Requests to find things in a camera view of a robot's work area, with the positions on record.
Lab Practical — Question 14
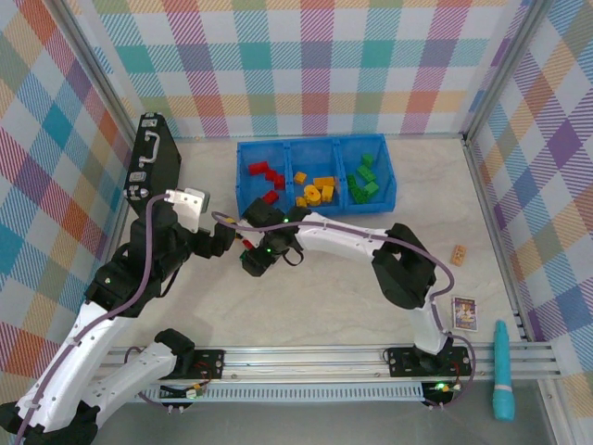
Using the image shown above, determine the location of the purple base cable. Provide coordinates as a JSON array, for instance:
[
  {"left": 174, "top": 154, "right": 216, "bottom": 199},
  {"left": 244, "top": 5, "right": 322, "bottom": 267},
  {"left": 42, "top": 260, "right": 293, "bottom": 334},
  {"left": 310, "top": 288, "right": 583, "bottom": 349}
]
[
  {"left": 419, "top": 333, "right": 481, "bottom": 412},
  {"left": 122, "top": 345, "right": 196, "bottom": 413}
]

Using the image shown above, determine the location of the grey slotted cable duct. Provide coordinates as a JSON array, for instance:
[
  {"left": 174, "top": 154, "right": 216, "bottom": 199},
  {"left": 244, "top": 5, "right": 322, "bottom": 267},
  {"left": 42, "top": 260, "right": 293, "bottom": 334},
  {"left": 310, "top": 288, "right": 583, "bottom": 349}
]
[{"left": 141, "top": 382, "right": 426, "bottom": 404}]

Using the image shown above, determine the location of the small connector with green light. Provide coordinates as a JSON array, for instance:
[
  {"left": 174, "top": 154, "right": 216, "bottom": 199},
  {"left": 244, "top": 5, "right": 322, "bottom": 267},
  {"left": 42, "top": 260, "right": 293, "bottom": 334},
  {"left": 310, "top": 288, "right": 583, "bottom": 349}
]
[
  {"left": 159, "top": 382, "right": 209, "bottom": 402},
  {"left": 423, "top": 379, "right": 464, "bottom": 400}
]

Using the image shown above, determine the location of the blue three-compartment bin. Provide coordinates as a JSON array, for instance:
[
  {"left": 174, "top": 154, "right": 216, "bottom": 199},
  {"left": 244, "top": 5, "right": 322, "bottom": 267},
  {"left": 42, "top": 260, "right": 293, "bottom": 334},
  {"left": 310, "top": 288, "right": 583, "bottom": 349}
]
[{"left": 234, "top": 133, "right": 398, "bottom": 219}]

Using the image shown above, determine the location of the black case with metal handle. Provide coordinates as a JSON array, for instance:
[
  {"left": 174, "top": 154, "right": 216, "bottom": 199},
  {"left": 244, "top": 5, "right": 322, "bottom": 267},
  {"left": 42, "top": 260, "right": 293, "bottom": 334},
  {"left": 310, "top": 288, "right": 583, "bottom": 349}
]
[{"left": 123, "top": 112, "right": 183, "bottom": 210}]

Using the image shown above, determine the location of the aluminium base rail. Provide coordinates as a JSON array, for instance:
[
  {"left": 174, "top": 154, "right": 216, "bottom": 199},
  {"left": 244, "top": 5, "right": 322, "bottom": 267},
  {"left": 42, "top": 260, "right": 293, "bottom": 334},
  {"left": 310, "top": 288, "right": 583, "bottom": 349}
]
[{"left": 92, "top": 341, "right": 564, "bottom": 382}]

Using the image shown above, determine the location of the teal pen-shaped tool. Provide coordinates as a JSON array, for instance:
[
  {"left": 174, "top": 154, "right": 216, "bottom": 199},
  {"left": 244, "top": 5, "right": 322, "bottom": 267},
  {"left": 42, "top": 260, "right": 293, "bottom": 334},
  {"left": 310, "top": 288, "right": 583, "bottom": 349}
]
[{"left": 490, "top": 319, "right": 517, "bottom": 423}]

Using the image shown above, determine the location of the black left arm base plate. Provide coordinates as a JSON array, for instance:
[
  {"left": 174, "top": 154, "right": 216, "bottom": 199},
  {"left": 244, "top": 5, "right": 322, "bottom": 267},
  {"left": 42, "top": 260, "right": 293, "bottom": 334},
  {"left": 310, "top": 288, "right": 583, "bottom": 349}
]
[{"left": 189, "top": 348, "right": 227, "bottom": 382}]

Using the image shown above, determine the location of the aluminium frame post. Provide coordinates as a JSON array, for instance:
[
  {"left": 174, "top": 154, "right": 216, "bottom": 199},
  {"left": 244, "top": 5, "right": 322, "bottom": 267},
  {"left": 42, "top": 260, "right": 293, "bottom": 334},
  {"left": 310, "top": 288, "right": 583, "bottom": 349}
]
[
  {"left": 54, "top": 0, "right": 140, "bottom": 154},
  {"left": 461, "top": 0, "right": 556, "bottom": 140}
]

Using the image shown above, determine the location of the aluminium table side rail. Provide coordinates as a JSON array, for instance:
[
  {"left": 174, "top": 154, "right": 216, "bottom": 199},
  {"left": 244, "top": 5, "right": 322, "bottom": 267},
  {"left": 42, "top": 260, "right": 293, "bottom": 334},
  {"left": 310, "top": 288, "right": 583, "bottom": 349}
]
[{"left": 461, "top": 133, "right": 538, "bottom": 342}]

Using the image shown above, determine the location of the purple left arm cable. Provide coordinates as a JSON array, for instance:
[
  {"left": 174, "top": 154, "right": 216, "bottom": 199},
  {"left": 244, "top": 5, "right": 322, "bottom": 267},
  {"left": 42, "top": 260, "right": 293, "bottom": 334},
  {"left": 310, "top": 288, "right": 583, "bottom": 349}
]
[{"left": 13, "top": 193, "right": 173, "bottom": 445}]

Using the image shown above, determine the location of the small picture card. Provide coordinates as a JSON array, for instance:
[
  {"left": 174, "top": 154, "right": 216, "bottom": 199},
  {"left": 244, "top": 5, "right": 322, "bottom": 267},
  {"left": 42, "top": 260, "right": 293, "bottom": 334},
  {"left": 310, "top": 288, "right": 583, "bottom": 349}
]
[{"left": 450, "top": 296, "right": 478, "bottom": 332}]

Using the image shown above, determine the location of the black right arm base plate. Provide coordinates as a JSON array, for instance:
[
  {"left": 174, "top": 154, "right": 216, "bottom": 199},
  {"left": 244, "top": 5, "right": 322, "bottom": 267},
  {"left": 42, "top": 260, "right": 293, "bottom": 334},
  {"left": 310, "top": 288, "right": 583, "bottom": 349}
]
[{"left": 385, "top": 345, "right": 474, "bottom": 379}]

